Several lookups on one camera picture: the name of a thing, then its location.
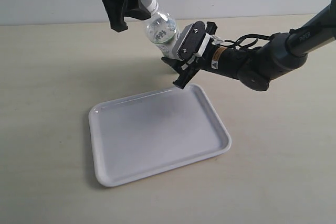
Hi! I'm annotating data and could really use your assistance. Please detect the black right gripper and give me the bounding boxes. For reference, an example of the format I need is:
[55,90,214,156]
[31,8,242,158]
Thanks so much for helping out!
[161,22,248,89]

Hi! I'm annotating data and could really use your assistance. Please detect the white bottle cap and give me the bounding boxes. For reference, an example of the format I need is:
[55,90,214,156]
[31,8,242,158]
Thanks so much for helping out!
[140,0,159,16]

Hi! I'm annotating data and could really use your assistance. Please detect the clear plastic drink bottle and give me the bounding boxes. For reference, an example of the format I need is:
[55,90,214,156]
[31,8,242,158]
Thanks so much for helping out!
[142,1,180,59]

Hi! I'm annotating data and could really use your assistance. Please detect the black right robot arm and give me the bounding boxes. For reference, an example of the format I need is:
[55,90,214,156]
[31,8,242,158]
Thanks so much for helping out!
[161,0,335,91]

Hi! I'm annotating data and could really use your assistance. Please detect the white rectangular plastic tray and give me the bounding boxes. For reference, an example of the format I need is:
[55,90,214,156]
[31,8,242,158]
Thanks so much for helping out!
[88,84,232,187]

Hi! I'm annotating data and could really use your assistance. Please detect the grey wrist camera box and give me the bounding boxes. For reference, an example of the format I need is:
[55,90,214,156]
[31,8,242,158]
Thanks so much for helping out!
[172,21,206,61]

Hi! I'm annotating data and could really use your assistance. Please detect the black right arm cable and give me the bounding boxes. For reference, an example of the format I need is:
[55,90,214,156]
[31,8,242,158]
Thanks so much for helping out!
[217,34,274,50]

